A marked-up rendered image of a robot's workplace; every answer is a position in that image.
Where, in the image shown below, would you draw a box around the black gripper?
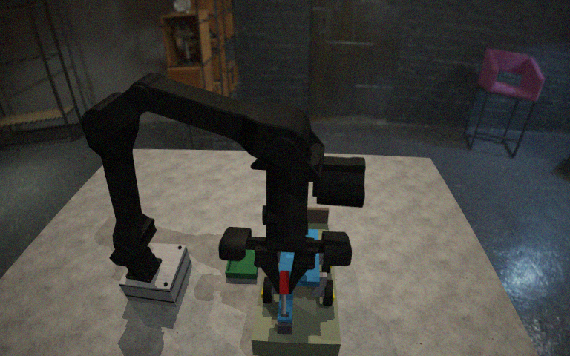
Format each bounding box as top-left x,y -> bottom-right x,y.
219,202 -> 352,294

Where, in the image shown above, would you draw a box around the small wheeled trolley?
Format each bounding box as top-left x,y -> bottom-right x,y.
261,229 -> 335,323

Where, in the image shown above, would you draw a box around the green tray walls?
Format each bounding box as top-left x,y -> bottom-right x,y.
225,260 -> 258,279

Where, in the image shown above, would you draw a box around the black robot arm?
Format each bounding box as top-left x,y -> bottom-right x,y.
81,73 -> 366,283

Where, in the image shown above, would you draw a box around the green tray floor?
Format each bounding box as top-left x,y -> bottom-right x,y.
229,250 -> 255,273

